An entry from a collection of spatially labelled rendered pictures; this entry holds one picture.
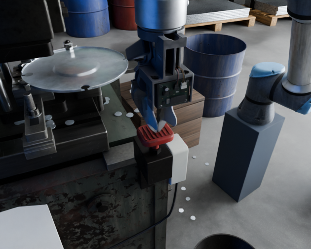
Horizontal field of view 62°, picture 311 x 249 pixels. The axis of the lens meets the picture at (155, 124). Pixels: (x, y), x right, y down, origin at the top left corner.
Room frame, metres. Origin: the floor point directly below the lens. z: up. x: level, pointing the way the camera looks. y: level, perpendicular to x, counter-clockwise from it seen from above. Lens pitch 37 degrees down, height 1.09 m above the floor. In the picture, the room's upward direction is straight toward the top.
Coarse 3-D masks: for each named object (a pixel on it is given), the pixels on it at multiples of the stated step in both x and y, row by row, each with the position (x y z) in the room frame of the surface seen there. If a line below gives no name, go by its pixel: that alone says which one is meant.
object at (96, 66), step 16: (64, 48) 0.81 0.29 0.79; (80, 48) 0.82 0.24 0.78; (96, 48) 0.82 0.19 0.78; (32, 64) 0.70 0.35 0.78; (48, 64) 0.70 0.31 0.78; (64, 64) 0.69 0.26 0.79; (80, 64) 0.69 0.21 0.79; (96, 64) 0.69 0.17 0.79; (112, 64) 0.70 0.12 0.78; (32, 80) 0.60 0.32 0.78; (48, 80) 0.60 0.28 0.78; (64, 80) 0.60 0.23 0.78; (80, 80) 0.60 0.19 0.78; (96, 80) 0.60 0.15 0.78; (112, 80) 0.59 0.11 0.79
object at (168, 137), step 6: (144, 126) 0.43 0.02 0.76; (168, 126) 0.43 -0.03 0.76; (138, 132) 0.42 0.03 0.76; (144, 132) 0.41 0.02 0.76; (150, 132) 0.41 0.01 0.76; (156, 132) 0.41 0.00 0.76; (162, 132) 0.41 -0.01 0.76; (168, 132) 0.41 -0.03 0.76; (144, 138) 0.39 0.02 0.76; (150, 138) 0.39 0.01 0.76; (156, 138) 0.40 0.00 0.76; (162, 138) 0.40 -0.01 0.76; (168, 138) 0.40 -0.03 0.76; (144, 144) 0.39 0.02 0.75; (150, 144) 0.38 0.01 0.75; (156, 144) 0.39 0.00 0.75
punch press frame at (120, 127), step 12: (108, 84) 0.83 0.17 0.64; (108, 96) 0.75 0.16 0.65; (108, 108) 0.68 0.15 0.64; (120, 108) 0.68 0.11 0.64; (108, 120) 0.61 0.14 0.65; (120, 120) 0.61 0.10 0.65; (108, 132) 0.56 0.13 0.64; (120, 132) 0.56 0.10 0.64; (132, 132) 0.56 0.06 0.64; (120, 144) 0.53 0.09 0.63; (96, 156) 0.50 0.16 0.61; (48, 168) 0.45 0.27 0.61; (60, 168) 0.46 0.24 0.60; (0, 180) 0.41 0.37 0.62; (12, 180) 0.42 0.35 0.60
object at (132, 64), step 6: (132, 60) 0.73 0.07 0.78; (132, 66) 0.69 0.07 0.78; (126, 72) 0.67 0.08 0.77; (132, 72) 0.67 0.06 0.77; (90, 90) 0.65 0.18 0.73; (96, 90) 0.65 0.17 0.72; (78, 96) 0.63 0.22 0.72; (84, 96) 0.64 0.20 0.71; (90, 96) 0.65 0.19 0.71; (96, 96) 0.65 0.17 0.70; (96, 102) 0.65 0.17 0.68; (102, 102) 0.66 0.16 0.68; (102, 108) 0.66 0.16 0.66
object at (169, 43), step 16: (144, 32) 0.37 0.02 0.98; (176, 32) 0.37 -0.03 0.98; (160, 48) 0.35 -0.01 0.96; (176, 48) 0.38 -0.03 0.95; (144, 64) 0.40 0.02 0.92; (160, 64) 0.35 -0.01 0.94; (176, 64) 0.38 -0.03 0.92; (144, 80) 0.37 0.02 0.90; (160, 80) 0.34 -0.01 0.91; (176, 80) 0.36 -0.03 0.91; (192, 80) 0.37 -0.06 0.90; (160, 96) 0.35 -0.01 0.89; (176, 96) 0.36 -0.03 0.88
